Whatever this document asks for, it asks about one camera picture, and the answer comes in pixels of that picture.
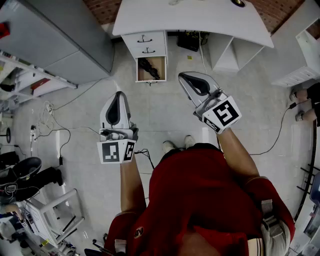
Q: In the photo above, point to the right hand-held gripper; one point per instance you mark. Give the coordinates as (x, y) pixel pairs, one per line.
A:
(225, 112)

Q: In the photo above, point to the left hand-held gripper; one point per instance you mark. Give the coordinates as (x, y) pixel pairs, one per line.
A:
(117, 150)

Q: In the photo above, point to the wooden drawer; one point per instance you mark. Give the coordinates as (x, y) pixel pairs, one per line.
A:
(160, 67)

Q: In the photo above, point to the person's right forearm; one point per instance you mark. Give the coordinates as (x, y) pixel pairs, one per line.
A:
(237, 155)

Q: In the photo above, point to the person's left forearm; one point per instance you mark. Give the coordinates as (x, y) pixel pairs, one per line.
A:
(131, 185)

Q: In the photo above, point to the black box under desk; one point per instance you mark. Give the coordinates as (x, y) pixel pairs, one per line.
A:
(190, 41)

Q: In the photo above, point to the white desk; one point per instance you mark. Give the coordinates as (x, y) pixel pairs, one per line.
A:
(187, 20)

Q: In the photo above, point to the person's right shoe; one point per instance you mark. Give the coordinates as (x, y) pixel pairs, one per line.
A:
(189, 142)

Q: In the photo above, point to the person's shoe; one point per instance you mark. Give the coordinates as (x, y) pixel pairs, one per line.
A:
(168, 147)
(189, 142)

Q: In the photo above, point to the person's left shoe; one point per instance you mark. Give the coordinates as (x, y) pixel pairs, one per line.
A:
(168, 147)

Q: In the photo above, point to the black lamp base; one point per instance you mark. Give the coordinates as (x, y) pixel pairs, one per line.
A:
(238, 2)

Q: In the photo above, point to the grey metal cabinet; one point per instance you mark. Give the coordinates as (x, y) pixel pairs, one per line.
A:
(50, 37)

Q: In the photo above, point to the white shelving unit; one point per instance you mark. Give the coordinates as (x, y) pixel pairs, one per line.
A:
(300, 67)

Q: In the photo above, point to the black round floor stand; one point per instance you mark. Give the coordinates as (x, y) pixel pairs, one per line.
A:
(8, 135)

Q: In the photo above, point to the person's red shirt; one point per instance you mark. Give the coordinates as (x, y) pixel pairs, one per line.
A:
(200, 200)

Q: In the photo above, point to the white metal stool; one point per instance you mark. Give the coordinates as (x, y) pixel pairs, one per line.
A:
(47, 217)

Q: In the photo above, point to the white wall shelf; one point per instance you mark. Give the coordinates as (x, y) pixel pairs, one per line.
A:
(30, 82)

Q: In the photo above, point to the black metal chair frame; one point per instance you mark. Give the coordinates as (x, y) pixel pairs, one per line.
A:
(308, 175)

